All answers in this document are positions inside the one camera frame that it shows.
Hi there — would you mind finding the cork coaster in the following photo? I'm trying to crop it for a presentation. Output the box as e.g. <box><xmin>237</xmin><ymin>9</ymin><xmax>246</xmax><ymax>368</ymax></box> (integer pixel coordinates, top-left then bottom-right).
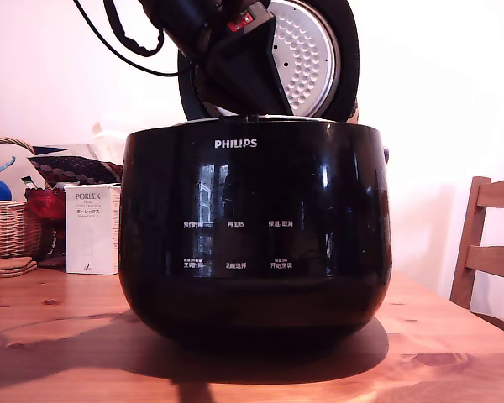
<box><xmin>0</xmin><ymin>262</ymin><xmax>39</xmax><ymax>280</ymax></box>
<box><xmin>0</xmin><ymin>256</ymin><xmax>34</xmax><ymax>270</ymax></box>

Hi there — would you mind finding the white Porlex box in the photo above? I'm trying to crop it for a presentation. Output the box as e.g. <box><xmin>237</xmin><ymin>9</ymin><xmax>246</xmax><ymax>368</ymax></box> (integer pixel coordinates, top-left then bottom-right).
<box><xmin>64</xmin><ymin>182</ymin><xmax>121</xmax><ymax>276</ymax></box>

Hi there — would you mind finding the wicker basket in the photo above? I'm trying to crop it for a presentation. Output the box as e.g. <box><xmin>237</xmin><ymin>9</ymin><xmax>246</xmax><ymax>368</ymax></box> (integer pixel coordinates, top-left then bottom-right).
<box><xmin>0</xmin><ymin>136</ymin><xmax>43</xmax><ymax>261</ymax></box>

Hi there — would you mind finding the rice cooker lid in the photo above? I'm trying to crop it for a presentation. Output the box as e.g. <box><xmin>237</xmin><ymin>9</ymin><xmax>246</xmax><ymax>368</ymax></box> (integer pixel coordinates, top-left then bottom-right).
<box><xmin>176</xmin><ymin>0</ymin><xmax>360</xmax><ymax>123</ymax></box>

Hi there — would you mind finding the thin black cable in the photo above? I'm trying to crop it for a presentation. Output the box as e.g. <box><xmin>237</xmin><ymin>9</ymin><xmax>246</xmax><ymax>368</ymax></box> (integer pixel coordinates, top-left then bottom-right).
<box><xmin>72</xmin><ymin>0</ymin><xmax>181</xmax><ymax>79</ymax></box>

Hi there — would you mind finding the dotted patterned cloth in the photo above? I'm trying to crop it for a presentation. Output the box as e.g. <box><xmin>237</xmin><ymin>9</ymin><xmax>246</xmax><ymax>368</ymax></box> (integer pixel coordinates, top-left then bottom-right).
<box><xmin>27</xmin><ymin>154</ymin><xmax>123</xmax><ymax>188</ymax></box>

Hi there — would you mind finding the corrugated black cable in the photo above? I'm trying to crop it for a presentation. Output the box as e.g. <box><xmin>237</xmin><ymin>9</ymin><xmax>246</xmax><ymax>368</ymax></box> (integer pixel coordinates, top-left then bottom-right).
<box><xmin>103</xmin><ymin>0</ymin><xmax>165</xmax><ymax>58</ymax></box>

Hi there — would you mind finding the wooden chair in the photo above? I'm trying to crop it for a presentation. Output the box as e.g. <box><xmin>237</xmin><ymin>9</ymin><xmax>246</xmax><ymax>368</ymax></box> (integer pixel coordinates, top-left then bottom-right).
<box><xmin>448</xmin><ymin>175</ymin><xmax>504</xmax><ymax>337</ymax></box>

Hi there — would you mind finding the black Philips rice cooker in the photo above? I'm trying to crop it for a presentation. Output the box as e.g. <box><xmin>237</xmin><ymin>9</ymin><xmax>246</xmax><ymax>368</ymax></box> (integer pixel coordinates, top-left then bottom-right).
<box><xmin>117</xmin><ymin>120</ymin><xmax>393</xmax><ymax>356</ymax></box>

